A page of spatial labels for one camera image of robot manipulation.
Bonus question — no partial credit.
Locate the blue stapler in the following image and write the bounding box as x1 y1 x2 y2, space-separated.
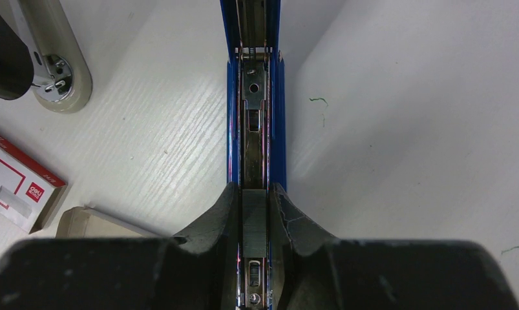
221 1 281 309

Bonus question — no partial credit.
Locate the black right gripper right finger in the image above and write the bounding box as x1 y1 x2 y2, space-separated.
269 183 519 309

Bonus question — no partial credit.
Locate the red white staple box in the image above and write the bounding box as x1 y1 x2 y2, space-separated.
0 135 67 234

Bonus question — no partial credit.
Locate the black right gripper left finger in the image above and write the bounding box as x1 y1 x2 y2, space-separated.
0 183 239 309

